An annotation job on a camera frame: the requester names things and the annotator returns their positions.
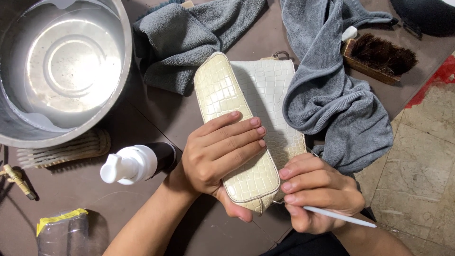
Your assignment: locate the person's right hand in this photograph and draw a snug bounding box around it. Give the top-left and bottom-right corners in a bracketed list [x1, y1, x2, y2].
[278, 153, 366, 235]

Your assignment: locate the thin white stick tool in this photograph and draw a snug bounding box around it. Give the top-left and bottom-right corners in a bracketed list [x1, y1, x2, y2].
[302, 206, 377, 229]

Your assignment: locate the dark round object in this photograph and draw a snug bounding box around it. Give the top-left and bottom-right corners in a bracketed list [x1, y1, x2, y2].
[389, 0, 455, 38]

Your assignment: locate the wooden dark-bristle brush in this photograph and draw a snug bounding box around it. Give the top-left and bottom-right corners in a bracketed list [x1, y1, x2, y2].
[342, 33, 419, 86]

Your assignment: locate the small white eraser block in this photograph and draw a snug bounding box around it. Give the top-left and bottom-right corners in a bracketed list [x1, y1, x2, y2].
[341, 26, 358, 42]

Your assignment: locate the cream crocodile-pattern handbag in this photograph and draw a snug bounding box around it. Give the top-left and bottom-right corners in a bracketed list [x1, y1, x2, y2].
[194, 50, 307, 216]

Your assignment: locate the black white pump bottle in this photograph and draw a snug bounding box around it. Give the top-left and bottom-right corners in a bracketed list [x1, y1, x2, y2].
[100, 142, 177, 186]

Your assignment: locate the wooden light-bristle brush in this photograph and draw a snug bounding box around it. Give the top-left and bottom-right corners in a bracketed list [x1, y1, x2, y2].
[16, 128, 111, 170]

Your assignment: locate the person's black clothing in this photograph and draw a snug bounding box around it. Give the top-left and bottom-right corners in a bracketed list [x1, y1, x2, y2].
[259, 208, 377, 256]

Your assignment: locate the person's left hand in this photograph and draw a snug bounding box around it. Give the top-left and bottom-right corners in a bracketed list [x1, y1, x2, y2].
[181, 110, 267, 223]

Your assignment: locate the grey towel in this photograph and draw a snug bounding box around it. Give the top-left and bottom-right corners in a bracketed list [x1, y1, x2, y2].
[280, 0, 399, 175]
[132, 0, 268, 96]

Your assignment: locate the clear bottle yellow tape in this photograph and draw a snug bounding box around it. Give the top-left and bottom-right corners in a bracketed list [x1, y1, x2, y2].
[36, 208, 89, 256]

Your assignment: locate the large metal basin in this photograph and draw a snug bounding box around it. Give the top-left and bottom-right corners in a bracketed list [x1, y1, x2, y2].
[0, 0, 133, 149]

